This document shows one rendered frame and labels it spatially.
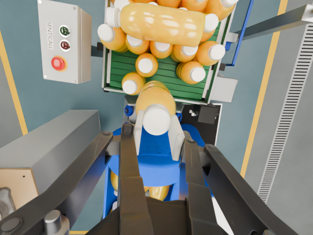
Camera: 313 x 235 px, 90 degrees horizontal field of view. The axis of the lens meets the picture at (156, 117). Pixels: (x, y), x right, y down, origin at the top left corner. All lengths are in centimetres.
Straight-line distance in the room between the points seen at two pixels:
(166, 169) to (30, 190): 68
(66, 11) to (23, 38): 146
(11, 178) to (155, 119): 82
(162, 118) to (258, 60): 169
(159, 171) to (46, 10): 50
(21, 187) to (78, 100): 104
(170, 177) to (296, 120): 195
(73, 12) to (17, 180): 72
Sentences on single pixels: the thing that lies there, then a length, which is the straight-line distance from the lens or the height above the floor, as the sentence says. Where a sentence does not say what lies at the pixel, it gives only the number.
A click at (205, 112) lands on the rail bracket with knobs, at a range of 63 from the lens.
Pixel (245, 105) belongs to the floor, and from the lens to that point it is 188.
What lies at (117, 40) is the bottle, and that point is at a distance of 50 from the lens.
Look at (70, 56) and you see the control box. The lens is 53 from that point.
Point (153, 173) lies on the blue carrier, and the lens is 43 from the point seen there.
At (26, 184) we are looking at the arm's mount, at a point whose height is 101.
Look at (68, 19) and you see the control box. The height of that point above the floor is 110.
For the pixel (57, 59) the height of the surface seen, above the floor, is 111.
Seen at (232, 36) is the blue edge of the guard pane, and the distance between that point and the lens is 72.
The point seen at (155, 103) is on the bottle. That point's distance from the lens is 24.
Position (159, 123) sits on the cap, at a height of 137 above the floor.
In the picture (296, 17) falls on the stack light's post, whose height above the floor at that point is 108.
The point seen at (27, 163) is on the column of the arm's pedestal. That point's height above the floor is 92.
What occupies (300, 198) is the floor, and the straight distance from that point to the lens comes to 299.
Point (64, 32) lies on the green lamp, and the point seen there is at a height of 111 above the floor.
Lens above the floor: 157
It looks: 71 degrees down
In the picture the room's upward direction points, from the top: 178 degrees clockwise
